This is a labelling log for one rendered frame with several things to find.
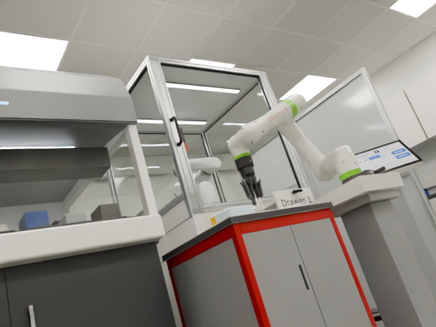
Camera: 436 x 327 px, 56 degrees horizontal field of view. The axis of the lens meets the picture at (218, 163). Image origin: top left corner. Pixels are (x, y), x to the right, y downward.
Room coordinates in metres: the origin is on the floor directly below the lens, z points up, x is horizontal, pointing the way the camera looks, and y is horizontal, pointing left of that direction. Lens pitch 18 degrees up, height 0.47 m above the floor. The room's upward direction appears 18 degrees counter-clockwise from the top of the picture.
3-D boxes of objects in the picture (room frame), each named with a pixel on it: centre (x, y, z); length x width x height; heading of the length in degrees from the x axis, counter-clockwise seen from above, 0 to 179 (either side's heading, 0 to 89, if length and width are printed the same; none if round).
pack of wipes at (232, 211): (1.66, 0.00, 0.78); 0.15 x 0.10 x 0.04; 135
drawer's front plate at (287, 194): (2.22, -0.34, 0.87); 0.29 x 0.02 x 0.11; 130
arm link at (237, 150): (2.07, -0.14, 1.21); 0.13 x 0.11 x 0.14; 33
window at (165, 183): (2.53, 0.51, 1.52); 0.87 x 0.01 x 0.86; 40
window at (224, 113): (2.50, -0.16, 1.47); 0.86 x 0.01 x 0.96; 130
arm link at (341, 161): (2.27, -0.68, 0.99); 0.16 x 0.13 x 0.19; 32
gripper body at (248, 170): (2.08, -0.13, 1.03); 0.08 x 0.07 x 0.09; 131
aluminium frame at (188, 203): (2.84, 0.13, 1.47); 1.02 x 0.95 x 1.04; 130
